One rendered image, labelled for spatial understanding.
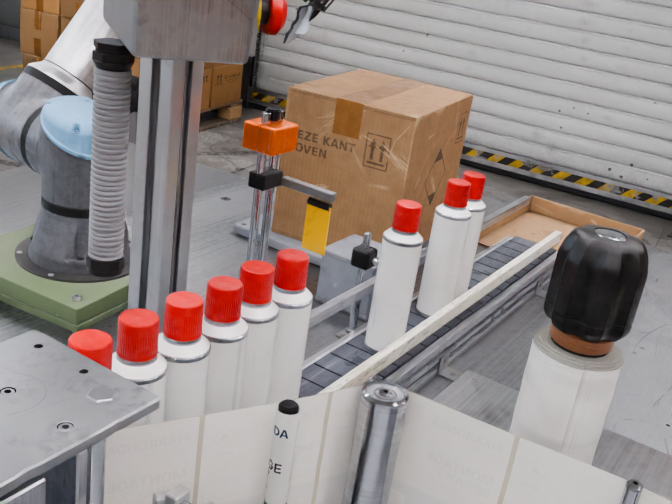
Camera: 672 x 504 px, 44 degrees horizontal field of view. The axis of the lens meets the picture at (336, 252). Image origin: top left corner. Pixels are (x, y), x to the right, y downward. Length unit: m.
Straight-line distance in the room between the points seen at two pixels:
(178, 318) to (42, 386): 0.25
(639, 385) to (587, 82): 3.98
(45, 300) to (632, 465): 0.78
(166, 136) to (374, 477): 0.39
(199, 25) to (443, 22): 4.76
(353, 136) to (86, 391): 0.99
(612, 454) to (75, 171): 0.79
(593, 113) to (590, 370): 4.46
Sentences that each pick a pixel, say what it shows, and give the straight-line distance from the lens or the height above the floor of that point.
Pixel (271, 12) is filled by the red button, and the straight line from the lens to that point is 0.72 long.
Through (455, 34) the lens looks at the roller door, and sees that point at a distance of 5.39.
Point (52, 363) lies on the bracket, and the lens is 0.53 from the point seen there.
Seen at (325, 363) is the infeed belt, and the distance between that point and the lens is 1.08.
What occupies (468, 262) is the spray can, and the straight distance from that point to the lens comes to 1.26.
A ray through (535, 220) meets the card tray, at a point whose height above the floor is 0.83.
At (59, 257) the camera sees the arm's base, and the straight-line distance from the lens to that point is 1.27.
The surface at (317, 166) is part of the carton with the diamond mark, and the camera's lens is 1.46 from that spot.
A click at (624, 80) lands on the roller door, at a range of 5.16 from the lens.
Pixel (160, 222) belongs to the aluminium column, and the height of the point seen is 1.09.
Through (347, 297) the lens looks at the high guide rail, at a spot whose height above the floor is 0.96.
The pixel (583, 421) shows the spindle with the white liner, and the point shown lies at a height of 1.01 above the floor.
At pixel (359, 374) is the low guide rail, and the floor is 0.91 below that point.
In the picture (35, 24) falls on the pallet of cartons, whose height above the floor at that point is 0.57.
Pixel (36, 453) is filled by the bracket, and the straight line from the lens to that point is 0.46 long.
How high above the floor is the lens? 1.42
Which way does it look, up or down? 22 degrees down
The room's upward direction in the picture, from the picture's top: 9 degrees clockwise
